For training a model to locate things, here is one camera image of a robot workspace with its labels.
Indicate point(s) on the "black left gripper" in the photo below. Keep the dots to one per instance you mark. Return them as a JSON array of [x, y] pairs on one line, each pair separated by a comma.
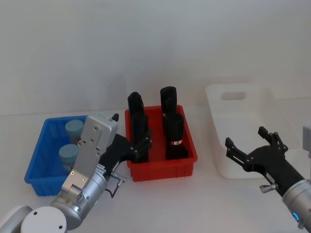
[[116, 150]]

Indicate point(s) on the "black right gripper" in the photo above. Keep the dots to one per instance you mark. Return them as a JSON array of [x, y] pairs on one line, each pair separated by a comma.
[[274, 162]]

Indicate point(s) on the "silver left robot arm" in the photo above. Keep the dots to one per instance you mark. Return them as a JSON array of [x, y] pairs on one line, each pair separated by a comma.
[[80, 170]]

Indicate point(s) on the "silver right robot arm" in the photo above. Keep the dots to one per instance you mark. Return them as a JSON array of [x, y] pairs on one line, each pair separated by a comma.
[[297, 196]]

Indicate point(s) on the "white plastic bin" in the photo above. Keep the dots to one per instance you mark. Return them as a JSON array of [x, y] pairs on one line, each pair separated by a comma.
[[243, 116]]

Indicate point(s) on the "red plastic bin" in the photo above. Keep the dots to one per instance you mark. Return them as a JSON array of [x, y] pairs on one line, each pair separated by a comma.
[[158, 170]]

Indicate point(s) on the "blue-capped round container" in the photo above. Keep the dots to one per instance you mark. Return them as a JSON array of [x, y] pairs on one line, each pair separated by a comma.
[[73, 127], [68, 153]]

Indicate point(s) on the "blue plastic bin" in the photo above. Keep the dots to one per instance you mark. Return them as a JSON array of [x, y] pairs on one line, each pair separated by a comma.
[[41, 160]]

